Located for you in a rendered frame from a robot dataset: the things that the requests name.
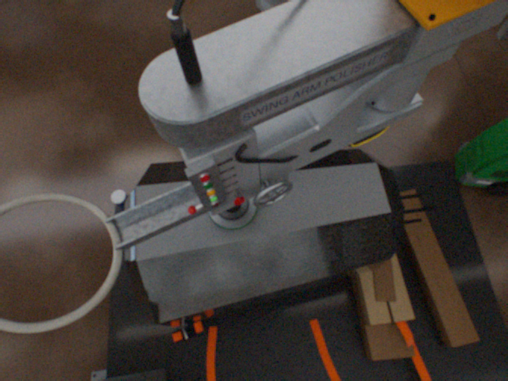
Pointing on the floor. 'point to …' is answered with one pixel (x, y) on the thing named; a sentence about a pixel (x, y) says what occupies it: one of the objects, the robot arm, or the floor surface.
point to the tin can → (119, 198)
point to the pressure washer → (485, 160)
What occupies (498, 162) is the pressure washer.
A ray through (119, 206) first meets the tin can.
